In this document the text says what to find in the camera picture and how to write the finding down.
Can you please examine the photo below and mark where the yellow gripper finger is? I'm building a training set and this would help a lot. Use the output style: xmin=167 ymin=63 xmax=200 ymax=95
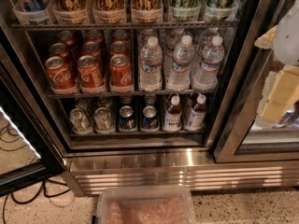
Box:
xmin=254 ymin=26 xmax=278 ymax=49
xmin=261 ymin=65 xmax=299 ymax=122

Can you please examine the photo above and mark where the orange lacroix can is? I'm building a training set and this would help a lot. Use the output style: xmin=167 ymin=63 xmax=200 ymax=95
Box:
xmin=93 ymin=0 xmax=125 ymax=23
xmin=53 ymin=0 xmax=87 ymax=24
xmin=131 ymin=0 xmax=163 ymax=23

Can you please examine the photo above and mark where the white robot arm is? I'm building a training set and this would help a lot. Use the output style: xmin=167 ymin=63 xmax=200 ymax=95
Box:
xmin=254 ymin=0 xmax=299 ymax=129

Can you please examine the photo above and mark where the green LaCroix can left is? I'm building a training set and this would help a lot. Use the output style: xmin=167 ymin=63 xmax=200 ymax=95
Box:
xmin=168 ymin=0 xmax=200 ymax=21

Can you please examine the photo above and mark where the right blue Pepsi can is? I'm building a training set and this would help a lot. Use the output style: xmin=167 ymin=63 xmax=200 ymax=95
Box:
xmin=141 ymin=105 xmax=159 ymax=132

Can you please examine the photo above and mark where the blue pepsi can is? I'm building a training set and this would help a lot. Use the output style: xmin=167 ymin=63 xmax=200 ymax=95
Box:
xmin=141 ymin=105 xmax=159 ymax=132
xmin=119 ymin=105 xmax=136 ymax=131

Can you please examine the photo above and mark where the second row right Coca-Cola can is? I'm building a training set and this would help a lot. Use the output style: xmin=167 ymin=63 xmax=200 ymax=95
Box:
xmin=109 ymin=41 xmax=130 ymax=57

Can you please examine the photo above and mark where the back right Coca-Cola can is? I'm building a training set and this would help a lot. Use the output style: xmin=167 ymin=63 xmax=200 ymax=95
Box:
xmin=112 ymin=30 xmax=131 ymax=44

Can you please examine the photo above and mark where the front right Coca-Cola can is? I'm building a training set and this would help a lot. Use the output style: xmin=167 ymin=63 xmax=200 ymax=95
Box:
xmin=109 ymin=54 xmax=133 ymax=87

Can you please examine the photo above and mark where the left blue Pepsi can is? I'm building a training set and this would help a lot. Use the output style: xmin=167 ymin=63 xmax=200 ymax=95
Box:
xmin=119 ymin=105 xmax=136 ymax=131

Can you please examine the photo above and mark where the back middle Coca-Cola can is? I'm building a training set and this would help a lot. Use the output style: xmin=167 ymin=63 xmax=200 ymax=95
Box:
xmin=86 ymin=30 xmax=105 ymax=45

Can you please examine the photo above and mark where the front middle Coca-Cola can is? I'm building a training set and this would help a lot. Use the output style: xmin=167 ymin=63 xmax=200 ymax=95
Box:
xmin=78 ymin=55 xmax=104 ymax=89

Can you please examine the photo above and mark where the silver soda can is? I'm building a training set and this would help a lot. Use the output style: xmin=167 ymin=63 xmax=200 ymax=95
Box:
xmin=94 ymin=107 xmax=113 ymax=133
xmin=69 ymin=108 xmax=92 ymax=134

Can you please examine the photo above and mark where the back left Coca-Cola can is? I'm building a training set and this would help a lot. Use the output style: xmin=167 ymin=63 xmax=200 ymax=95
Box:
xmin=57 ymin=31 xmax=78 ymax=48

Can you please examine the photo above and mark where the front left silver soda can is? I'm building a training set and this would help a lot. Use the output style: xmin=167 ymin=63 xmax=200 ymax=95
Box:
xmin=69 ymin=108 xmax=92 ymax=134

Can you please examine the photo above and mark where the second row left Coca-Cola can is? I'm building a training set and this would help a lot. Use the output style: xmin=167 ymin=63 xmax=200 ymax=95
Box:
xmin=49 ymin=42 xmax=74 ymax=63

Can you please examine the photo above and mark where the front left Coca-Cola can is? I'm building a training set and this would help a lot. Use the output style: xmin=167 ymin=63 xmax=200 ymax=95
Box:
xmin=45 ymin=56 xmax=76 ymax=90

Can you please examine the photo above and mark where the stainless steel fridge base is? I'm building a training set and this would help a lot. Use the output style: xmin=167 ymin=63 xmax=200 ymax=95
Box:
xmin=64 ymin=148 xmax=299 ymax=196

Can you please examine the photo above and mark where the blue can top shelf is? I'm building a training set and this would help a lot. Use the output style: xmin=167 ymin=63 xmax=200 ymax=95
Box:
xmin=13 ymin=0 xmax=50 ymax=25

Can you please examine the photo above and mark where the open glass fridge door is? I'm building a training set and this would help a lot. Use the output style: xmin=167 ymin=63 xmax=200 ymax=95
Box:
xmin=0 ymin=47 xmax=63 ymax=196

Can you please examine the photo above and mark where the front right water bottle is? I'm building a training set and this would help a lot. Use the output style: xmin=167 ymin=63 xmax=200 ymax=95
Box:
xmin=192 ymin=35 xmax=224 ymax=91

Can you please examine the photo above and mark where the water bottle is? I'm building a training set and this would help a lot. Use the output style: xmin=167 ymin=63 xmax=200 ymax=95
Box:
xmin=192 ymin=35 xmax=224 ymax=91
xmin=139 ymin=36 xmax=163 ymax=91
xmin=166 ymin=35 xmax=194 ymax=91

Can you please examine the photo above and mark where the right brown tea bottle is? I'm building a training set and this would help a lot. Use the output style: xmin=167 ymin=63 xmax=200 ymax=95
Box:
xmin=184 ymin=93 xmax=207 ymax=131

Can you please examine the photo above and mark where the brown tea bottle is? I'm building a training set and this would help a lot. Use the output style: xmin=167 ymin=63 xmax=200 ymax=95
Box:
xmin=184 ymin=93 xmax=207 ymax=131
xmin=164 ymin=95 xmax=182 ymax=132

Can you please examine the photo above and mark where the front middle water bottle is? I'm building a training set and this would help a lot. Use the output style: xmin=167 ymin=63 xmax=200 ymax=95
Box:
xmin=166 ymin=35 xmax=194 ymax=91

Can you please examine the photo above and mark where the left brown tea bottle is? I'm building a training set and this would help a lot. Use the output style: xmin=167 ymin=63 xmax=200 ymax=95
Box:
xmin=164 ymin=95 xmax=182 ymax=132

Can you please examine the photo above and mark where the front left water bottle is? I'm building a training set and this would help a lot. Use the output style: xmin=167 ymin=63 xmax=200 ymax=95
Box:
xmin=139 ymin=36 xmax=163 ymax=91

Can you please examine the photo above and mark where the clear plastic storage bin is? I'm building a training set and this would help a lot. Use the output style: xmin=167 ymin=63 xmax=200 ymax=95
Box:
xmin=93 ymin=185 xmax=196 ymax=224

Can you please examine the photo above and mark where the right fridge door frame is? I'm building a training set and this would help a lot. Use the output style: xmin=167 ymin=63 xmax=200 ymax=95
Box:
xmin=206 ymin=0 xmax=299 ymax=164

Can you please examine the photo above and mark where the top wire shelf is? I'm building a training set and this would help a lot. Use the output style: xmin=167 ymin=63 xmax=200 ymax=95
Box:
xmin=10 ymin=21 xmax=239 ymax=31

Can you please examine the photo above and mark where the wire shelf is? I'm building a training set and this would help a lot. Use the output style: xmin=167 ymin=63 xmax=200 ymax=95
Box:
xmin=10 ymin=21 xmax=239 ymax=31
xmin=49 ymin=89 xmax=216 ymax=99

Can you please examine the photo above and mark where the middle wire shelf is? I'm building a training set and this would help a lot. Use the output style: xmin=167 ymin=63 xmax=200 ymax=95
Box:
xmin=49 ymin=89 xmax=216 ymax=99

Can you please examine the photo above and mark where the black floor cable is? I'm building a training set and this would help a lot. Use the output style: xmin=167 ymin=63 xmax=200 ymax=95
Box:
xmin=1 ymin=178 xmax=72 ymax=224

